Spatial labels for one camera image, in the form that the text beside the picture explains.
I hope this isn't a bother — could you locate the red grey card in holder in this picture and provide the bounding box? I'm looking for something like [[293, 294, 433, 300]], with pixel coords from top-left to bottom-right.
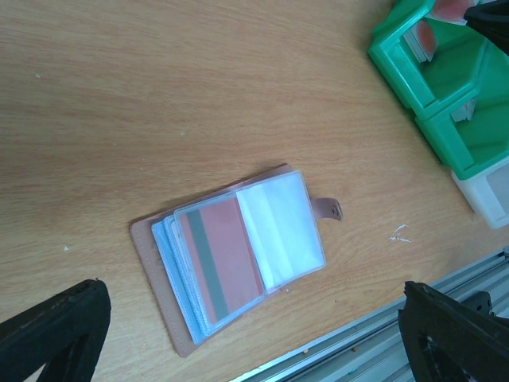
[[177, 197, 265, 329]]

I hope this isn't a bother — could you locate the green bin middle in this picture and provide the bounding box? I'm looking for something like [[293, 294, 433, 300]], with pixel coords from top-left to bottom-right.
[[415, 47, 508, 180]]

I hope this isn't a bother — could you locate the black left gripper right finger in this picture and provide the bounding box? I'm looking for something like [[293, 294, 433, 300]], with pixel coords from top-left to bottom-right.
[[398, 281, 508, 381]]

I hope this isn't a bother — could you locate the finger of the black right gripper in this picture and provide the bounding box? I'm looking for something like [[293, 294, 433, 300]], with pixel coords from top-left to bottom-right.
[[464, 0, 509, 54]]

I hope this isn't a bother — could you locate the aluminium table edge rail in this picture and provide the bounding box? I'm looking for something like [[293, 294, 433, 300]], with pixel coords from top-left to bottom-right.
[[238, 248, 508, 381]]

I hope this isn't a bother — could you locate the green bin far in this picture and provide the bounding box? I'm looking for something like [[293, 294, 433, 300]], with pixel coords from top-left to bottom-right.
[[366, 0, 506, 112]]

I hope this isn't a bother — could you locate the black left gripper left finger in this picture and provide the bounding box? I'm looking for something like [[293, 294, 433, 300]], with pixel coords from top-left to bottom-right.
[[1, 279, 111, 381]]

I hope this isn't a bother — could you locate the green bin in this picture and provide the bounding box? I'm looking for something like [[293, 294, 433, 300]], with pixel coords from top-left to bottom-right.
[[366, 0, 506, 112], [415, 47, 508, 180]]

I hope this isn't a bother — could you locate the white translucent bin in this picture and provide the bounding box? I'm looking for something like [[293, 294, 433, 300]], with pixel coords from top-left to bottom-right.
[[452, 157, 509, 229]]

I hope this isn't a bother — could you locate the red white cards stack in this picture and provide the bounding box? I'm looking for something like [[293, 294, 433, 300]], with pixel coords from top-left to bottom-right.
[[402, 20, 437, 63]]

